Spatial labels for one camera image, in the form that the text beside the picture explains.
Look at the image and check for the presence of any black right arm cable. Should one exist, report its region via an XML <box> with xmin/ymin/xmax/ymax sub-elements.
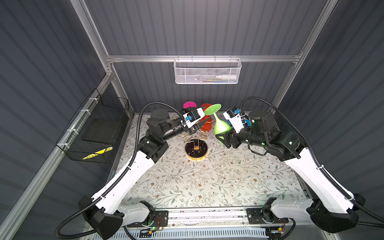
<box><xmin>239</xmin><ymin>96</ymin><xmax>384</xmax><ymax>227</ymax></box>

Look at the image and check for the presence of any yellow black striped item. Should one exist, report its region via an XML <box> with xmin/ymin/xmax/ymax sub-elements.
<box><xmin>83</xmin><ymin>147</ymin><xmax>113</xmax><ymax>160</ymax></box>

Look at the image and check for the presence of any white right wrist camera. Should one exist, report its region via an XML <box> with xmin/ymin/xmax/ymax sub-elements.
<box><xmin>223</xmin><ymin>107</ymin><xmax>251</xmax><ymax>134</ymax></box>

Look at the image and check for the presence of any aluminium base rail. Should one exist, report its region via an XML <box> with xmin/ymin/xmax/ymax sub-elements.
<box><xmin>89</xmin><ymin>206</ymin><xmax>301</xmax><ymax>240</ymax></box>

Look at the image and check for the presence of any black wire mesh basket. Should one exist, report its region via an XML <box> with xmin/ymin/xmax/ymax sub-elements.
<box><xmin>57</xmin><ymin>90</ymin><xmax>130</xmax><ymax>164</ymax></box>

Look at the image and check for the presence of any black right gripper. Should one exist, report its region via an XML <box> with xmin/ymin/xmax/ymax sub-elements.
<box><xmin>213</xmin><ymin>121</ymin><xmax>264</xmax><ymax>149</ymax></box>

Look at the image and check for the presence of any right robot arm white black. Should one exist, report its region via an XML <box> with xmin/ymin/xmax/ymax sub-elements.
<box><xmin>216</xmin><ymin>108</ymin><xmax>359</xmax><ymax>233</ymax></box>

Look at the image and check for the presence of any gold wine glass rack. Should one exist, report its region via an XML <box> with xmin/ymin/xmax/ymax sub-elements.
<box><xmin>185</xmin><ymin>129</ymin><xmax>208</xmax><ymax>162</ymax></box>

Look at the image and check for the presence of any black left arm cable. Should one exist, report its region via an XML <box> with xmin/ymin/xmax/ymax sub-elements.
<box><xmin>54</xmin><ymin>101</ymin><xmax>185</xmax><ymax>239</ymax></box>

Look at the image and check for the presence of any white marker in basket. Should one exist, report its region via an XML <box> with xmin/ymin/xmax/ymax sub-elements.
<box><xmin>215</xmin><ymin>75</ymin><xmax>238</xmax><ymax>81</ymax></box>

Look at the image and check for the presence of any lime green wine glass back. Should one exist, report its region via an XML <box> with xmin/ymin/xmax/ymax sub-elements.
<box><xmin>204</xmin><ymin>104</ymin><xmax>232</xmax><ymax>145</ymax></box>

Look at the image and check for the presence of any red wine glass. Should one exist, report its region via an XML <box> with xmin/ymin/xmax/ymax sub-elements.
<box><xmin>201</xmin><ymin>104</ymin><xmax>213</xmax><ymax>133</ymax></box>

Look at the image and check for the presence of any magenta wine glass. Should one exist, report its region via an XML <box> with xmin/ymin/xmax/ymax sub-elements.
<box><xmin>183</xmin><ymin>101</ymin><xmax>197</xmax><ymax>109</ymax></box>

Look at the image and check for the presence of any white wire mesh basket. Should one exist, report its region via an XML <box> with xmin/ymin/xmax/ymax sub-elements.
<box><xmin>173</xmin><ymin>58</ymin><xmax>242</xmax><ymax>85</ymax></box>

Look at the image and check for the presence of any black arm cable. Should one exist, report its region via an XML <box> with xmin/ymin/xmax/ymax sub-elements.
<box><xmin>239</xmin><ymin>96</ymin><xmax>384</xmax><ymax>227</ymax></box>
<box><xmin>54</xmin><ymin>101</ymin><xmax>185</xmax><ymax>239</ymax></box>

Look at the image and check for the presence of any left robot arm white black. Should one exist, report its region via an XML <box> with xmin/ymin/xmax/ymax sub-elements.
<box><xmin>79</xmin><ymin>107</ymin><xmax>205</xmax><ymax>240</ymax></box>

